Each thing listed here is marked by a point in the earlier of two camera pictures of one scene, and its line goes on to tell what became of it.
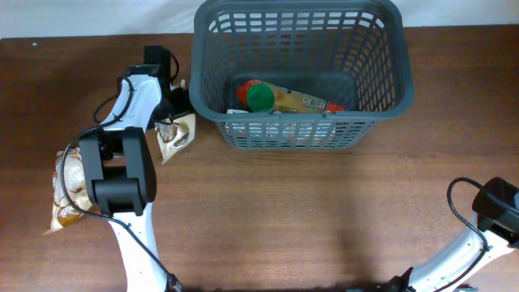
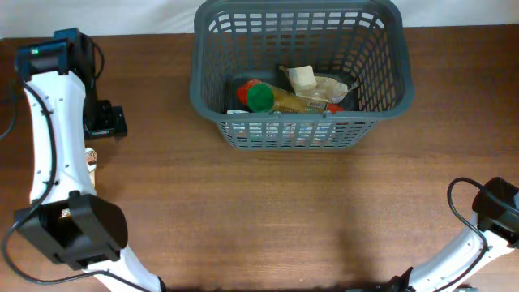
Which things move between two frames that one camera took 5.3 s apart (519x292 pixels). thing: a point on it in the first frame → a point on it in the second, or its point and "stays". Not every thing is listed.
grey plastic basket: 353,54 stays
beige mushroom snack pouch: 173,136 → 306,83
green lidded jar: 259,97 stays
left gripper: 185,106 → 113,122
